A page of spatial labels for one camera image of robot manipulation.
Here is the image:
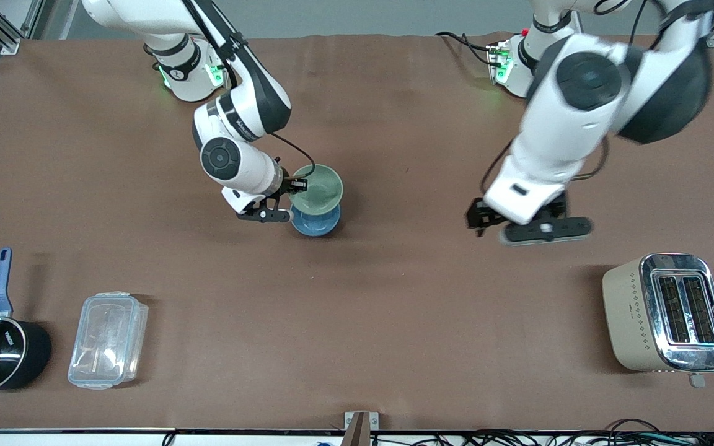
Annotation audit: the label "green bowl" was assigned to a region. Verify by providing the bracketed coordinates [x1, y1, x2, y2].
[289, 164, 344, 216]

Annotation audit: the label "blue bowl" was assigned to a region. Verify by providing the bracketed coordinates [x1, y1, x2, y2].
[289, 204, 342, 237]

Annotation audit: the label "cream and chrome toaster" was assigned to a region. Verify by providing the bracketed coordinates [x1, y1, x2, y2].
[602, 253, 714, 389]

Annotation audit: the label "brown table mat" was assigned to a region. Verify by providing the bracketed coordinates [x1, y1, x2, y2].
[0, 31, 714, 432]

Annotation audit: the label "clear plastic food container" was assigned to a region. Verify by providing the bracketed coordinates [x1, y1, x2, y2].
[68, 292, 149, 390]

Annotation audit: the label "black arm base cable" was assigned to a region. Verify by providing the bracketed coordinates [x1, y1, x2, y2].
[436, 31, 497, 66]

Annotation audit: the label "tangled black floor cables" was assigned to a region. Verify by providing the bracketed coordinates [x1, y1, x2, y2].
[456, 419, 714, 446]

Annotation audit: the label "metal table edge bracket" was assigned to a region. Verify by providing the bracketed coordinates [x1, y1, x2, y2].
[343, 411, 379, 446]

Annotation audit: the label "dark saucepan with blue handle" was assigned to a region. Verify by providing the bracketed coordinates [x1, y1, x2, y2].
[0, 248, 53, 395]

